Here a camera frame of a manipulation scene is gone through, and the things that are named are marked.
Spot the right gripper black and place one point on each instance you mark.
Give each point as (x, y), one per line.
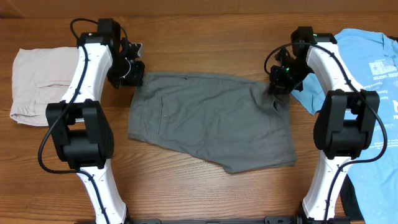
(277, 87)

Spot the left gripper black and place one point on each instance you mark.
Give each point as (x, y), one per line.
(135, 79)

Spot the grey shorts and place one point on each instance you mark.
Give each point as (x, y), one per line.
(224, 119)

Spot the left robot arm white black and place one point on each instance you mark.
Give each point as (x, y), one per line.
(78, 126)

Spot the light blue printed t-shirt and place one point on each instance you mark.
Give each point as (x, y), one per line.
(373, 124)

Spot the folded beige shorts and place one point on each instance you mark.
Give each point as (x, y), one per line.
(40, 77)

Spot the black garment under t-shirt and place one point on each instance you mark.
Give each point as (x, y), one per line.
(350, 203)

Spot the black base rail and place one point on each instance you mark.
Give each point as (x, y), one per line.
(267, 220)

